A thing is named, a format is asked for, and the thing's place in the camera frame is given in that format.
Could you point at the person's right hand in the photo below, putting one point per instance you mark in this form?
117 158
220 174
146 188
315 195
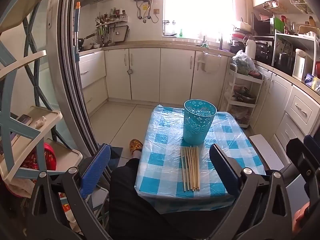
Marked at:
301 217

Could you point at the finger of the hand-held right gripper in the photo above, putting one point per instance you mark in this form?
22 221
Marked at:
313 142
297 155

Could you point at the black microwave oven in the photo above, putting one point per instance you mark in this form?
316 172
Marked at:
262 25

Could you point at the wall utensil rack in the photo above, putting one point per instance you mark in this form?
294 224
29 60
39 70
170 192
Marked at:
110 21

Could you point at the bright kitchen window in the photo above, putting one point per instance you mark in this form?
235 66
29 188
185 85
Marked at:
200 5

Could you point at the dark grey floor mat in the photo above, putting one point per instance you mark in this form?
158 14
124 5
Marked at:
117 152

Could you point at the plastic bag of greens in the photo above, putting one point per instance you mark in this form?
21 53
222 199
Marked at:
243 63

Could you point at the green cutting board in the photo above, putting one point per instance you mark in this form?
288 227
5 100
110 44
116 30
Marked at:
278 25

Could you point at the blue checked plastic tablecloth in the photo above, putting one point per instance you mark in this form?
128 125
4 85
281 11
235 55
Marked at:
162 160

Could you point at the teal perforated plastic basket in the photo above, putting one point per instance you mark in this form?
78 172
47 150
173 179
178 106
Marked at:
197 132

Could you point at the cream electric kettle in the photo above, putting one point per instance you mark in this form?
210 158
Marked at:
301 65

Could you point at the small white object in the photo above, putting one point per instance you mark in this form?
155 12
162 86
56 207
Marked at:
41 121

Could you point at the wall socket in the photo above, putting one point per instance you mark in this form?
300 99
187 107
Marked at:
156 11

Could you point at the hanging baking tray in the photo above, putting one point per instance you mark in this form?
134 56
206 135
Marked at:
121 33

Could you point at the cream base cabinet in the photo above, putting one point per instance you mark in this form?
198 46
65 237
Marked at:
277 97
145 75

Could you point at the white countertop shelf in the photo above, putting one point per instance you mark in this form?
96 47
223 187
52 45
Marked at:
295 35

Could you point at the white low stool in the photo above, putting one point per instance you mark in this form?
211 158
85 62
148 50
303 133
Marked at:
265 150

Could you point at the bunch of wooden chopsticks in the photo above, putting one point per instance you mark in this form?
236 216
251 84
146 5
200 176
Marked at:
192 170

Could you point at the grey sliding door frame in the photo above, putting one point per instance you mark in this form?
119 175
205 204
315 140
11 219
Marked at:
67 80

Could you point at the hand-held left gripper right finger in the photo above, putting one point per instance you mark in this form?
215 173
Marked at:
222 167

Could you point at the smartphone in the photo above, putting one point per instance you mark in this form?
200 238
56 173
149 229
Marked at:
23 119

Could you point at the white rolling storage cart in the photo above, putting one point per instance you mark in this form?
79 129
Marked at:
247 79

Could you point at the red patterned bag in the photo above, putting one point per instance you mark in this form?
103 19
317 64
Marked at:
47 157

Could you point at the clear plastic bag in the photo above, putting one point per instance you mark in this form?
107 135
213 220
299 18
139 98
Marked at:
240 115

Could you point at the black frying pan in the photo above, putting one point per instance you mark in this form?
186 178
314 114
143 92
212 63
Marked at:
81 41

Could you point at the blue packet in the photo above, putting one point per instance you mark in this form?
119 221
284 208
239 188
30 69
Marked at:
310 80

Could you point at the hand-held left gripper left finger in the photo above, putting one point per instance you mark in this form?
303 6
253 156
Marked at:
96 170

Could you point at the dark steel stockpot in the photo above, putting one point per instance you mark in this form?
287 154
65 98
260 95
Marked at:
283 61

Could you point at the white thermos jug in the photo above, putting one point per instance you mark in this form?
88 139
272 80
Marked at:
250 50

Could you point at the mop pole with orange tip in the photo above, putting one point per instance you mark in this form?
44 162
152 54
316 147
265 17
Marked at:
76 25

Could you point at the yellow patterned slipper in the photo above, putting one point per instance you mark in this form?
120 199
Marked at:
135 146

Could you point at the blue and cream shelf rack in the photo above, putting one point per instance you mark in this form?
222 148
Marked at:
32 120

